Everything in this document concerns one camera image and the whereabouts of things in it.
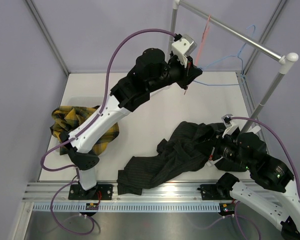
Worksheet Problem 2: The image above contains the aluminium mounting rail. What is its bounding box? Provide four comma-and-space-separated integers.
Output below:
22, 181, 294, 202

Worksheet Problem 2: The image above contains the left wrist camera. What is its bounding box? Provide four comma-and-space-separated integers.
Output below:
171, 34, 197, 68

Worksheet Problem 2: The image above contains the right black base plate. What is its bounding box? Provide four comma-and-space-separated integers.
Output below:
197, 184, 233, 200

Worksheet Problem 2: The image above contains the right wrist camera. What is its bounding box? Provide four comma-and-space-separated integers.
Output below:
221, 114, 239, 137

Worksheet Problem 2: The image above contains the white slotted cable duct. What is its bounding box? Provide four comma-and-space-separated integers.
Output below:
33, 202, 221, 213

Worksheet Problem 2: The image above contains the dark pinstripe shirt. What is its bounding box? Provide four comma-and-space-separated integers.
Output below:
116, 121, 250, 196

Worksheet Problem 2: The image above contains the yellow plaid shirt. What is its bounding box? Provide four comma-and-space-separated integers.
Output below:
50, 105, 119, 156

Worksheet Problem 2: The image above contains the metal clothes rack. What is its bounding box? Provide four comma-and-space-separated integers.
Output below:
166, 0, 298, 137

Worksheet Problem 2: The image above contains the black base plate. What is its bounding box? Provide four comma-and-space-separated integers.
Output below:
68, 183, 113, 201
197, 184, 233, 200

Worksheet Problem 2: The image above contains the pink wire hanger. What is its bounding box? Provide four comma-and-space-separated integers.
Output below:
194, 15, 211, 65

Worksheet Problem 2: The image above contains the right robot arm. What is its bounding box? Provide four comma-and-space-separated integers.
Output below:
208, 132, 300, 240

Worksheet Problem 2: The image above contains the blue wire hanger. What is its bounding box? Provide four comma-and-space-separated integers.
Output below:
192, 24, 257, 87

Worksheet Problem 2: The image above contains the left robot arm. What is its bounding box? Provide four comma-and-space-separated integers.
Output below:
60, 47, 202, 200

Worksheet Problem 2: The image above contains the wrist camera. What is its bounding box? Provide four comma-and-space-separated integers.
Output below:
171, 34, 197, 68
221, 114, 239, 137

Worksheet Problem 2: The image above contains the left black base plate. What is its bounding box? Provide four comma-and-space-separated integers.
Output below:
68, 183, 113, 201

